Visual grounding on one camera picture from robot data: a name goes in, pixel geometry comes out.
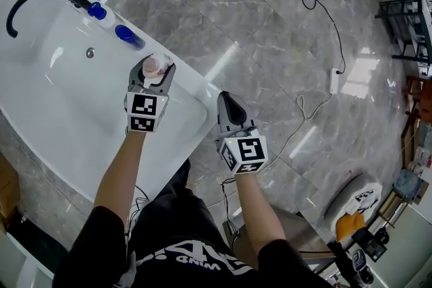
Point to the yellow paper bag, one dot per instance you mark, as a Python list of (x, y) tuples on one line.
[(351, 226)]

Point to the black hand shower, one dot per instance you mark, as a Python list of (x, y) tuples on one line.
[(84, 2)]

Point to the person's right forearm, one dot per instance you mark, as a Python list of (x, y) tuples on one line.
[(260, 212)]

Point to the person's black trousers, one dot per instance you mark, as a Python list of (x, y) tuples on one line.
[(175, 209)]

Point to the person's left forearm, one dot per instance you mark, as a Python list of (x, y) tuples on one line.
[(118, 172)]

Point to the black curved faucet spout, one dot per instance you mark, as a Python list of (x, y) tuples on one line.
[(23, 0)]

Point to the white pink-capped bottle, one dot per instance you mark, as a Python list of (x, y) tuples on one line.
[(158, 64)]

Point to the white bottle with blue cap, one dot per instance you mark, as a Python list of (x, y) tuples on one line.
[(99, 11)]

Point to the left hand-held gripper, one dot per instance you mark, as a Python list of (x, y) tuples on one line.
[(145, 108)]

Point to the large brown cardboard box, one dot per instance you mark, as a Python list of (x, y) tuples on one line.
[(8, 192)]

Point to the white bathtub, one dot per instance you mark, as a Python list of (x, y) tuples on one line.
[(67, 104)]

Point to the white shelf unit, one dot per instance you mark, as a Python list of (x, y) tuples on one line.
[(17, 263)]

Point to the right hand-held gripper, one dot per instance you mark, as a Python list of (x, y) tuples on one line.
[(244, 151)]

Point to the white printed plastic bag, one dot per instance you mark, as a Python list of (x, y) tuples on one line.
[(357, 195)]

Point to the person's black printed t-shirt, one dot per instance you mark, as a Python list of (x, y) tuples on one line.
[(189, 266)]

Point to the white power strip, black plug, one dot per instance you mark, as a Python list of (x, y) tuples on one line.
[(334, 81)]

